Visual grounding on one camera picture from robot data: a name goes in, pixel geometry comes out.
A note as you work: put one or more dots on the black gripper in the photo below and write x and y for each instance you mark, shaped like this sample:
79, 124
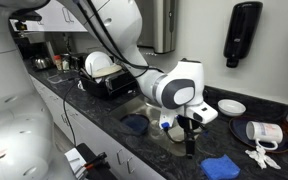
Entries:
189, 128

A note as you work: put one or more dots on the blue sponge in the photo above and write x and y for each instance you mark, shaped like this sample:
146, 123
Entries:
220, 167

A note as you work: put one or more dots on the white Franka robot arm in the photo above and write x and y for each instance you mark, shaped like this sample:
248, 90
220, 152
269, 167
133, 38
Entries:
117, 26

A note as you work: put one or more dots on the plain cream mug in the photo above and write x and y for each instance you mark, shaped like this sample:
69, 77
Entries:
176, 134

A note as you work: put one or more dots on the white box on wrist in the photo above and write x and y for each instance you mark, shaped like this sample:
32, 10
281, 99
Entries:
204, 113

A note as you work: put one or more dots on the clear drinking glass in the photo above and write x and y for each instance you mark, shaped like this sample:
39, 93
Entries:
154, 131

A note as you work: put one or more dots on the dark blue plate under mug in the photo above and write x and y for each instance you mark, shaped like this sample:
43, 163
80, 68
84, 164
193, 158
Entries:
239, 131

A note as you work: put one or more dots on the small white bowl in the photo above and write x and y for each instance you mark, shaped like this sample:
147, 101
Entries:
231, 107

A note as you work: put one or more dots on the dark blue plate in sink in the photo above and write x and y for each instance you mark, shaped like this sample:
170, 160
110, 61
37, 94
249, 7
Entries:
135, 123

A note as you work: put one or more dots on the crumpled white paper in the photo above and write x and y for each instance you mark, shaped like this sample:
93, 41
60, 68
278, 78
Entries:
260, 156

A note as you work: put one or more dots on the stainless steel sink basin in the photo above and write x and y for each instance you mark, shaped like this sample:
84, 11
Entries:
130, 108

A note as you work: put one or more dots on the white printed mug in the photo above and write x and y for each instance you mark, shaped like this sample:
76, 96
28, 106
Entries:
265, 131

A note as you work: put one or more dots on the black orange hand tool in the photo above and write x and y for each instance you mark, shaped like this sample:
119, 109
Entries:
95, 160

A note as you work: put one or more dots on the black dish rack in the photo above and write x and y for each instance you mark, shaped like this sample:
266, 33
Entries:
117, 86

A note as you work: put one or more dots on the white lower cabinets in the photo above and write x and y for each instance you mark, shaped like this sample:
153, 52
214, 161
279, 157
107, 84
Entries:
94, 140

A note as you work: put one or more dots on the white cabinets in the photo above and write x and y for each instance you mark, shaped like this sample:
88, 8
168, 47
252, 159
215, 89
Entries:
94, 140
50, 20

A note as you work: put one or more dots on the cream round plate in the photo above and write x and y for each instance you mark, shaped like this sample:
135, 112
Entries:
109, 70

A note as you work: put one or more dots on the white paper sheet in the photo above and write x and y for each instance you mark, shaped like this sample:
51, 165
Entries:
75, 161

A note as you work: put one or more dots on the stainless paper towel dispenser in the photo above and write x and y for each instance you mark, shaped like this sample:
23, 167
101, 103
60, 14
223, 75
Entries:
164, 26

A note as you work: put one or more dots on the white round plate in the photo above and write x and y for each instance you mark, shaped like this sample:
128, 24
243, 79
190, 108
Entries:
97, 61

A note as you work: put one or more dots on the black soap dispenser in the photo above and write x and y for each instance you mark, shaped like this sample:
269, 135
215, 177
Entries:
242, 30

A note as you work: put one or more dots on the glass jar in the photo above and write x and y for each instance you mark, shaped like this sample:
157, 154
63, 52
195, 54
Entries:
66, 62

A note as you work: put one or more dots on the red lid spice jar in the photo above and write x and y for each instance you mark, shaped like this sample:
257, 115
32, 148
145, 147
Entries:
57, 62

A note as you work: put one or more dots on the metal kettle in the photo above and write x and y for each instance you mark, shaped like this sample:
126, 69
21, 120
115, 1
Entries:
40, 63

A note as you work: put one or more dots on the black coffee machine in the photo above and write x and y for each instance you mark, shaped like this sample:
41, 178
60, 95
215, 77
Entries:
34, 50

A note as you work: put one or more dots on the white upper cabinets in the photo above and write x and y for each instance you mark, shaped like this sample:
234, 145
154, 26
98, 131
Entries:
50, 20

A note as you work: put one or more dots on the white wrist camera blue plug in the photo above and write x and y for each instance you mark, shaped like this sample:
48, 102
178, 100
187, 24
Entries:
166, 116

